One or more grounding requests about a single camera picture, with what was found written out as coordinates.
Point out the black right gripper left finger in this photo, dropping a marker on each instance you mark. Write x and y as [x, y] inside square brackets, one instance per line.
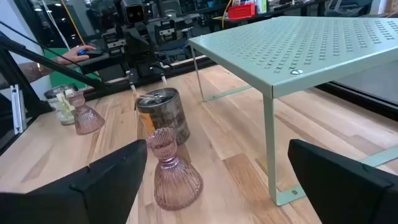
[93, 193]

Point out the red plastic box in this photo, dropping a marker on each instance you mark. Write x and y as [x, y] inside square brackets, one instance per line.
[241, 11]

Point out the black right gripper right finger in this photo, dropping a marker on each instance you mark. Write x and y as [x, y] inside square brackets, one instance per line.
[342, 186]

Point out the silver aluminium bracket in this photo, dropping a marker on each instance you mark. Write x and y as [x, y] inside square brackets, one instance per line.
[17, 109]

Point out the green board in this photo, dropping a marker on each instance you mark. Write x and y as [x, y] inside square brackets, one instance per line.
[62, 79]

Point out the black computer mouse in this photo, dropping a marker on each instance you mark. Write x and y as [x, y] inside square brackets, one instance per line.
[93, 53]

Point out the person's forearm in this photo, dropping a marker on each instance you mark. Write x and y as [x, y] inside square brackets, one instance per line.
[34, 71]

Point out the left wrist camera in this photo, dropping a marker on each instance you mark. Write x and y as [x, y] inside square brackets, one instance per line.
[133, 12]

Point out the green perforated metal shelf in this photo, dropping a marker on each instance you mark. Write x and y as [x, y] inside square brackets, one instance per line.
[295, 46]

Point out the candle tin orange label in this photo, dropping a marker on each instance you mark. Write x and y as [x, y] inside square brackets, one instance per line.
[168, 118]

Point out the candle tin cream label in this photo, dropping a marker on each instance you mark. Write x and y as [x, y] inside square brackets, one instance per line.
[60, 102]

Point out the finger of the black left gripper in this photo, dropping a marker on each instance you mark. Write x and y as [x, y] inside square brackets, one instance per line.
[163, 74]
[132, 81]

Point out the person's hand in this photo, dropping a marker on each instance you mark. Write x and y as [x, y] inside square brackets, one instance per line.
[70, 55]

